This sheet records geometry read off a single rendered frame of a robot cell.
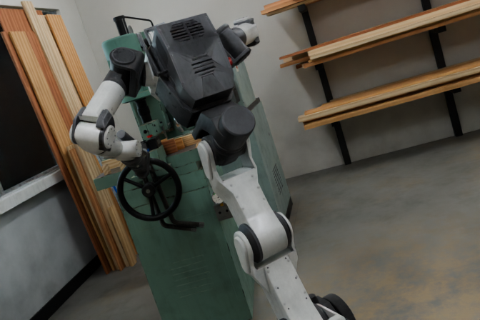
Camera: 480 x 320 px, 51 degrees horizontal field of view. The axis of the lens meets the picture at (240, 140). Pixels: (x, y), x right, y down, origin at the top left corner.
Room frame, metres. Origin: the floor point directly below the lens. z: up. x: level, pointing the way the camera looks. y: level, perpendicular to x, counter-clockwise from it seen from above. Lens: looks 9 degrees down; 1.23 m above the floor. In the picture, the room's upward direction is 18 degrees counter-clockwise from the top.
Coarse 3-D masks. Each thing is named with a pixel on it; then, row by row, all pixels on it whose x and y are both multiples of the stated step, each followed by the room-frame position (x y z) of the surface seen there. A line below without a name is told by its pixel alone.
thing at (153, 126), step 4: (152, 120) 2.58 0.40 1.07; (156, 120) 2.54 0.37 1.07; (144, 124) 2.45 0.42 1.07; (148, 124) 2.45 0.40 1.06; (152, 124) 2.44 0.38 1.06; (156, 124) 2.51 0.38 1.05; (140, 128) 2.45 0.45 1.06; (144, 128) 2.45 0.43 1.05; (148, 128) 2.45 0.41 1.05; (152, 128) 2.44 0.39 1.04; (156, 128) 2.49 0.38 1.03; (160, 128) 2.56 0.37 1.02; (148, 132) 2.45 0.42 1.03; (152, 132) 2.45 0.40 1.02; (156, 132) 2.46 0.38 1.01; (160, 132) 2.53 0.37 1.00; (144, 136) 2.45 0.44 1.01; (152, 136) 2.45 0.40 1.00
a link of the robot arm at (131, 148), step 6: (120, 132) 1.88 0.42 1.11; (120, 138) 1.87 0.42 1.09; (126, 138) 1.89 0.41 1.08; (132, 138) 1.94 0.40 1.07; (126, 144) 1.85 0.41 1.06; (132, 144) 1.84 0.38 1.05; (138, 144) 1.86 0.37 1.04; (126, 150) 1.84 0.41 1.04; (132, 150) 1.84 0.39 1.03; (138, 150) 1.85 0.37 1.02; (120, 156) 1.86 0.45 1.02; (126, 156) 1.85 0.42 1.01; (132, 156) 1.85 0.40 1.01; (138, 156) 1.85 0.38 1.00; (126, 162) 1.90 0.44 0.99; (132, 162) 1.90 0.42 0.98; (138, 162) 1.92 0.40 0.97
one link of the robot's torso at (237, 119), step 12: (216, 108) 1.71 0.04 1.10; (228, 108) 1.61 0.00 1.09; (240, 108) 1.62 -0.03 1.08; (204, 120) 1.68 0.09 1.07; (216, 120) 1.63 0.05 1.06; (228, 120) 1.58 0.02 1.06; (240, 120) 1.59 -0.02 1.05; (252, 120) 1.60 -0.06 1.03; (204, 132) 1.84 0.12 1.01; (216, 132) 1.62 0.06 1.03; (228, 132) 1.57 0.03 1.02; (240, 132) 1.57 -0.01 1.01; (216, 144) 1.67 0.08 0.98; (228, 144) 1.63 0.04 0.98; (240, 144) 1.63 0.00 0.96
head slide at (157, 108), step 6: (144, 54) 2.60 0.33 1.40; (150, 96) 2.58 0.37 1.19; (132, 102) 2.59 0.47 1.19; (150, 102) 2.58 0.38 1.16; (156, 102) 2.58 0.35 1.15; (150, 108) 2.58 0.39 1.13; (156, 108) 2.58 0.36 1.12; (162, 108) 2.59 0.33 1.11; (138, 114) 2.59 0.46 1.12; (156, 114) 2.58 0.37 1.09; (162, 114) 2.58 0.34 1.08; (138, 120) 2.59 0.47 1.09; (162, 120) 2.58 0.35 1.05; (168, 120) 2.63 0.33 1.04; (168, 126) 2.58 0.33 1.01
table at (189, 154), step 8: (176, 152) 2.38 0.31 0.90; (184, 152) 2.32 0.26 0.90; (192, 152) 2.31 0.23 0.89; (168, 160) 2.33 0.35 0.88; (176, 160) 2.32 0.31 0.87; (184, 160) 2.32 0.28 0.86; (192, 160) 2.31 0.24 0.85; (120, 168) 2.46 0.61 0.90; (104, 176) 2.36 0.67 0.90; (112, 176) 2.35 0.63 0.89; (128, 176) 2.35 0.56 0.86; (136, 176) 2.25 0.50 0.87; (96, 184) 2.36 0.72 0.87; (104, 184) 2.36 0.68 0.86; (112, 184) 2.36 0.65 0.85
